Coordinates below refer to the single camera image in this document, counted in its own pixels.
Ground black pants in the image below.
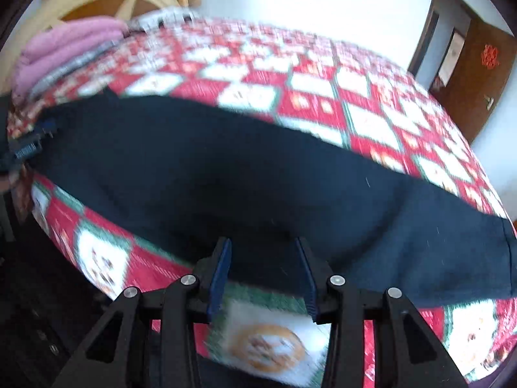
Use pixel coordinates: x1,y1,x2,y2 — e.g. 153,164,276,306
31,90,516,307

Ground person's left hand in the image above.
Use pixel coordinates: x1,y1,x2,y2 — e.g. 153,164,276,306
1,165,33,219

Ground pink folded blanket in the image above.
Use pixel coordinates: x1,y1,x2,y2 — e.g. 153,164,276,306
11,16,128,103

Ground white patterned pillow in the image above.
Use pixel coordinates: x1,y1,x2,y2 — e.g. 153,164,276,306
127,6,198,32

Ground brown wooden door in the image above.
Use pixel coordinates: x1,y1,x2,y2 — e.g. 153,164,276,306
430,18,516,143

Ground red paper door decoration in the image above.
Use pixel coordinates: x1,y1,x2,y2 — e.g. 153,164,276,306
480,44,500,70

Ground silver door handle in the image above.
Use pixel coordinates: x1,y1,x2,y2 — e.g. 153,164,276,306
484,95,494,111

